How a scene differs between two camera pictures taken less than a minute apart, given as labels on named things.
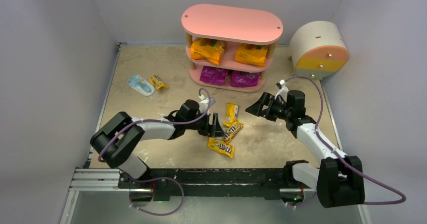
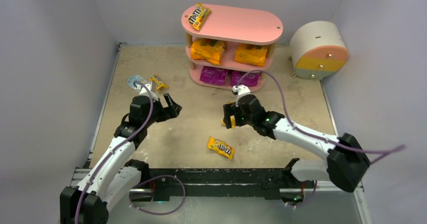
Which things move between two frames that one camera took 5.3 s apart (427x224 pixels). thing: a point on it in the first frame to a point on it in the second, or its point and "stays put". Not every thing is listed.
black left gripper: [208, 125] to [165, 107]
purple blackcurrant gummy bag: [213, 75] stays put
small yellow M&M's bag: [156, 80] stays put
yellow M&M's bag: [221, 145] stays put
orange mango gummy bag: [254, 55] stays put
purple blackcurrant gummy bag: [243, 79] stays put
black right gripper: [269, 105] to [234, 110]
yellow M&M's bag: [234, 127] to [199, 15]
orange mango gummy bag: [206, 50] stays put
